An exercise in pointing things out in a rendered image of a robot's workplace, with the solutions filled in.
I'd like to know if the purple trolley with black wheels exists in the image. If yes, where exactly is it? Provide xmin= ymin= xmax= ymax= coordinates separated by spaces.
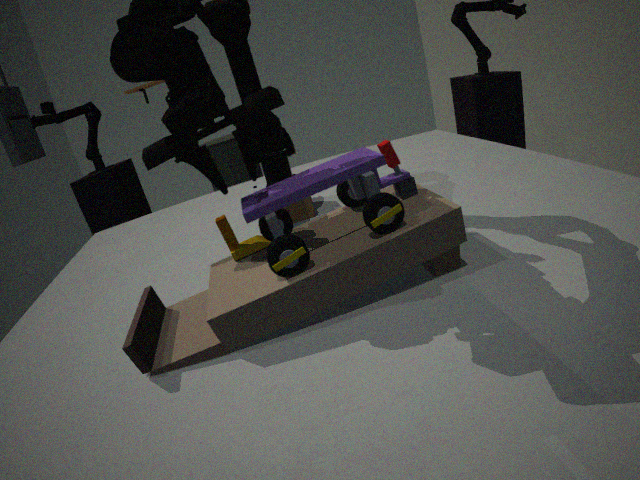
xmin=241 ymin=147 xmax=411 ymax=278

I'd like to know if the red-headed pin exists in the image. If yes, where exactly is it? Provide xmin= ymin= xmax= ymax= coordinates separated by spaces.
xmin=377 ymin=140 xmax=402 ymax=176

